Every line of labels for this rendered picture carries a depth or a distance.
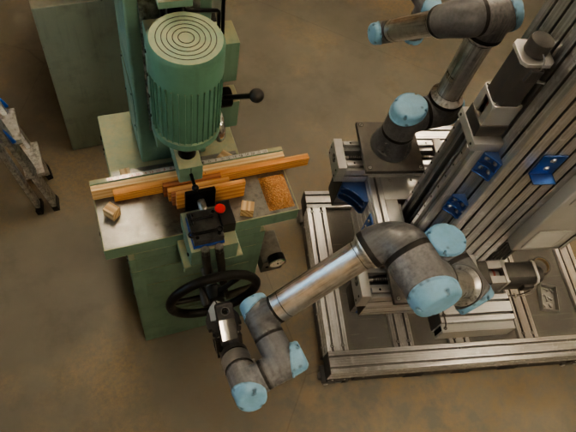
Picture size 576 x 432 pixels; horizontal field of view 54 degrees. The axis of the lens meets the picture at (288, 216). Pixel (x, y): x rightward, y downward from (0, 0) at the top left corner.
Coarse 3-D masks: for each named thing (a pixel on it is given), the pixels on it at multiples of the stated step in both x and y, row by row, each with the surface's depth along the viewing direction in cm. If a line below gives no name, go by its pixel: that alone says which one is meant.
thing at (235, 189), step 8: (216, 184) 169; (224, 184) 169; (232, 184) 169; (240, 184) 171; (176, 192) 165; (184, 192) 166; (216, 192) 170; (224, 192) 172; (232, 192) 173; (240, 192) 175; (176, 200) 168; (184, 200) 168; (216, 200) 174
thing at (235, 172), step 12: (300, 156) 183; (228, 168) 177; (240, 168) 178; (252, 168) 178; (264, 168) 180; (276, 168) 183; (288, 168) 185; (168, 180) 171; (120, 192) 167; (132, 192) 168; (144, 192) 170; (156, 192) 172
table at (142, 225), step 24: (120, 216) 167; (144, 216) 169; (168, 216) 170; (240, 216) 174; (264, 216) 175; (288, 216) 180; (120, 240) 164; (144, 240) 165; (168, 240) 168; (216, 264) 170
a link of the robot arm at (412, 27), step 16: (464, 0) 154; (480, 0) 153; (416, 16) 170; (432, 16) 160; (448, 16) 155; (464, 16) 153; (480, 16) 153; (368, 32) 193; (384, 32) 186; (400, 32) 178; (416, 32) 171; (432, 32) 162; (448, 32) 158; (464, 32) 156; (480, 32) 156
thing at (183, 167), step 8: (176, 152) 161; (176, 160) 160; (184, 160) 160; (192, 160) 161; (200, 160) 161; (176, 168) 164; (184, 168) 159; (192, 168) 160; (200, 168) 161; (184, 176) 162; (200, 176) 165
